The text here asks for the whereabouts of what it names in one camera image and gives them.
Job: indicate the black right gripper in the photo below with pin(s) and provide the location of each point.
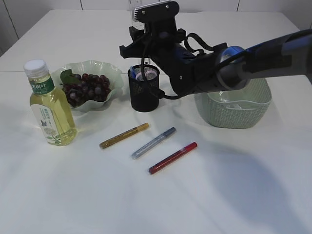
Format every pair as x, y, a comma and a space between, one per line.
162, 46

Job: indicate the pink scissors with cover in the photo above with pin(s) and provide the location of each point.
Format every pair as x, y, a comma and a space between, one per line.
149, 75

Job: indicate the clear plastic sheet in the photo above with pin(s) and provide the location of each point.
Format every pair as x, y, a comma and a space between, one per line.
230, 98

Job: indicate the purple artificial grape bunch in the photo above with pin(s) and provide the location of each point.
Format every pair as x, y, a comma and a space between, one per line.
82, 88

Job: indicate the yellow tea drink bottle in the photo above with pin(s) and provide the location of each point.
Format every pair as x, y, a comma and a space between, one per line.
49, 105

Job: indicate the blue scissors with cover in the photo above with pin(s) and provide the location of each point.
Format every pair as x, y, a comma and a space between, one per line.
132, 72

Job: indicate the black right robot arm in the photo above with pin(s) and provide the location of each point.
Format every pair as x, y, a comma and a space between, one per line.
195, 67

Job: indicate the black mesh pen holder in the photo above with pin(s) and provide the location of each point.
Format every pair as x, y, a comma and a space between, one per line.
141, 98

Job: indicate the green wavy glass plate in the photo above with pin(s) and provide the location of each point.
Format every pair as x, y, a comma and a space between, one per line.
96, 68

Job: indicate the silver glitter pen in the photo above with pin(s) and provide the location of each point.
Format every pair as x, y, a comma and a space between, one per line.
154, 142

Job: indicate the green plastic woven basket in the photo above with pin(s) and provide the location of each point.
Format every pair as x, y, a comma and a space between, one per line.
255, 99

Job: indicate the gold glitter pen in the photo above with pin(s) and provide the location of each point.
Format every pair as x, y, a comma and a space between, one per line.
123, 136

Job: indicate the red glitter pen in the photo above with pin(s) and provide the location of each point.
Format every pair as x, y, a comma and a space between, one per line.
172, 158

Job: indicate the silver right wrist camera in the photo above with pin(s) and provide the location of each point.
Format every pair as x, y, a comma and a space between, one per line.
157, 14

